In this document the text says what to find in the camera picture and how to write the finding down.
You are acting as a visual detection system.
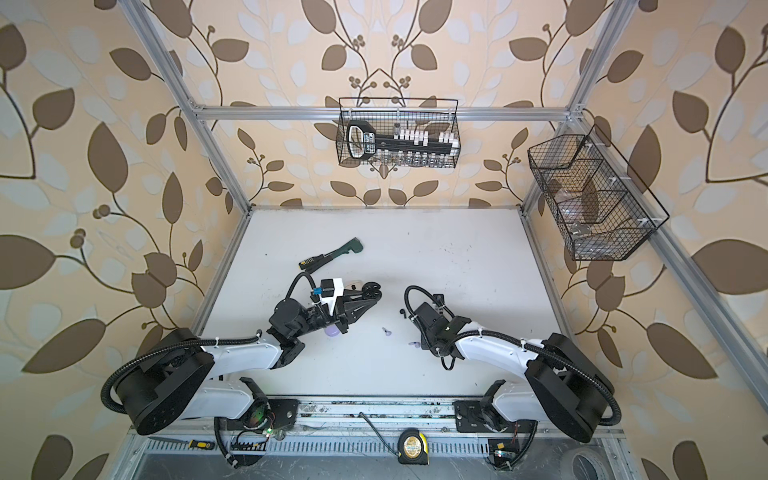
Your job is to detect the black wire basket with tools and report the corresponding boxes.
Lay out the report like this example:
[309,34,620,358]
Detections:
[335,95,462,169]

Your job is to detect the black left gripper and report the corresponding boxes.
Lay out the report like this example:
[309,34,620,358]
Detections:
[290,291,374,342]

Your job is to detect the yellow black tape measure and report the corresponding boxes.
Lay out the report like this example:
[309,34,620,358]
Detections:
[397,428,429,466]

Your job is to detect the green black rivet tool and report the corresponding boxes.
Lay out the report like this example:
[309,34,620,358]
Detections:
[310,237,364,271]

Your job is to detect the black round charging case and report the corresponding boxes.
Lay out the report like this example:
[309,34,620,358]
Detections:
[362,282,382,301]

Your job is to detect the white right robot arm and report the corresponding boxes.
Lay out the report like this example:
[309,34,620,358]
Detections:
[403,285,623,443]

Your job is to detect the aluminium frame post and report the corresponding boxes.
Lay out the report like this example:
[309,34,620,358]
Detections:
[118,0,251,216]

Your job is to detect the purple earbud charging case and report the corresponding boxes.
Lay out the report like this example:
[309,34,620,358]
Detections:
[324,325,341,337]

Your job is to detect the black socket set holder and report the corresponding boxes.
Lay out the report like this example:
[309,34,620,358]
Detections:
[341,120,461,160]

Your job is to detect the black yellow screwdriver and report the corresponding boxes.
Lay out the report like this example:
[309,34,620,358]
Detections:
[299,255,324,270]

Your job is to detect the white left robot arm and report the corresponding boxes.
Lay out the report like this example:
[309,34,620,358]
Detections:
[100,273,382,436]

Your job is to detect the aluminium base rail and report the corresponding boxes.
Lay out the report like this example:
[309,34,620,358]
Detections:
[141,397,630,471]

